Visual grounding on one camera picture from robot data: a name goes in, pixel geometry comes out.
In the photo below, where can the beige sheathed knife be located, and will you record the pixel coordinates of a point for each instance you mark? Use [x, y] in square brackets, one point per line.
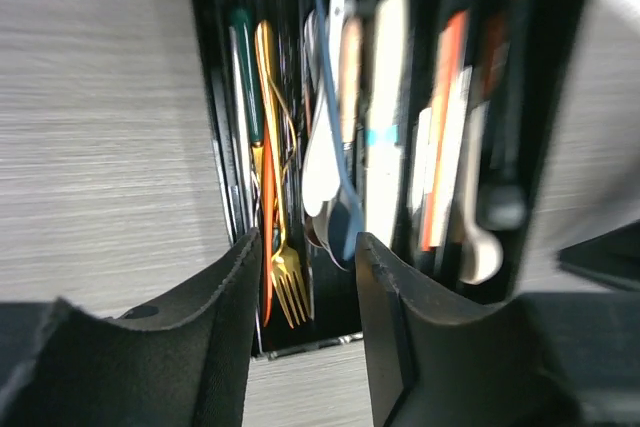
[383, 153]

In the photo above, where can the orange plastic utensil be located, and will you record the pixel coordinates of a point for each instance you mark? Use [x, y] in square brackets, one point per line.
[268, 186]

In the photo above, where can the blue silicone spoon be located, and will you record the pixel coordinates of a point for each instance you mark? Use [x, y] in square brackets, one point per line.
[344, 217]

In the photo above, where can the small white ceramic spoon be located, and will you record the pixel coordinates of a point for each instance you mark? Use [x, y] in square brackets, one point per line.
[320, 177]

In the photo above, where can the steel spoon in tray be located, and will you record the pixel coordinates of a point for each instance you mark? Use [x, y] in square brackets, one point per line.
[316, 230]

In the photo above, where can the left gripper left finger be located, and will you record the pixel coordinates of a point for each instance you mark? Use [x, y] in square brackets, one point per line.
[180, 359]

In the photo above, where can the green handled fork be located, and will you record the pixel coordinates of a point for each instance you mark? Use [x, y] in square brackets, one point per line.
[243, 27]

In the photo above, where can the beige wooden spoon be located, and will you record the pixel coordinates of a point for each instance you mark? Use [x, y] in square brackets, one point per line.
[482, 251]

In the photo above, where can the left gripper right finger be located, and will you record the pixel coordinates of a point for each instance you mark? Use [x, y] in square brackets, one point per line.
[436, 358]

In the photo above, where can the chopsticks in tray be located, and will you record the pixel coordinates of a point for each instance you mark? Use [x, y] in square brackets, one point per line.
[435, 167]

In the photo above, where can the gold fork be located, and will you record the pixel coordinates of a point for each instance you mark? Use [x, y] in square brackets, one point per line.
[286, 271]

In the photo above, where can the orange chopstick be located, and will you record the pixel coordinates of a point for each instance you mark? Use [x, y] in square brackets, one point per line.
[450, 61]

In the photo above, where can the steel spoon wooden handle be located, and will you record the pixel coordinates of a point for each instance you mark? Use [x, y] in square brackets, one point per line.
[349, 81]

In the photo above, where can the black utensil tray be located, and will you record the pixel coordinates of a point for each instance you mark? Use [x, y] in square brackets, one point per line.
[334, 311]

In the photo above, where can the steel chopstick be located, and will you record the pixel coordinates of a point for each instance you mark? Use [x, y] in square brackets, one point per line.
[242, 134]

